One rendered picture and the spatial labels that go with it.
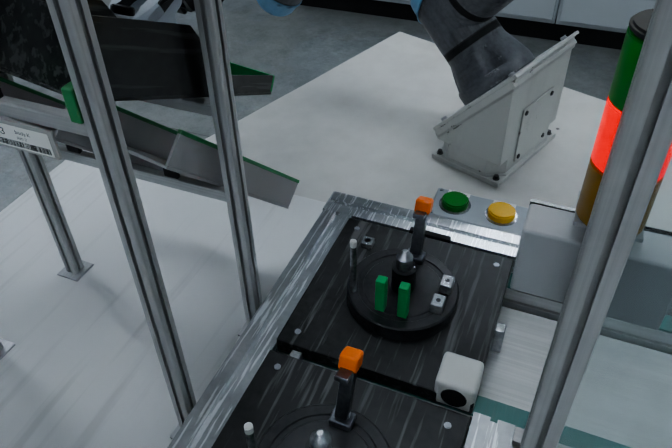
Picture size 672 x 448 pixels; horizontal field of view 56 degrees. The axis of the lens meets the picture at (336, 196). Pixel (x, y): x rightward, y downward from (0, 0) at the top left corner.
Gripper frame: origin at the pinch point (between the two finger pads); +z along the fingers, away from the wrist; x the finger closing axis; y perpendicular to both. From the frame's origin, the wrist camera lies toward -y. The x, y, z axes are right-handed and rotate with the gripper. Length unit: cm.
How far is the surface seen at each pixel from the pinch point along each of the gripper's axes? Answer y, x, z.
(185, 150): 3.5, -20.5, 10.2
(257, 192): 19.7, -18.3, 6.2
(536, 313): 43, -51, -2
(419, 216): 24.1, -37.9, -1.4
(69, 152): 7.9, 1.3, 16.0
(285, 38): 188, 180, -131
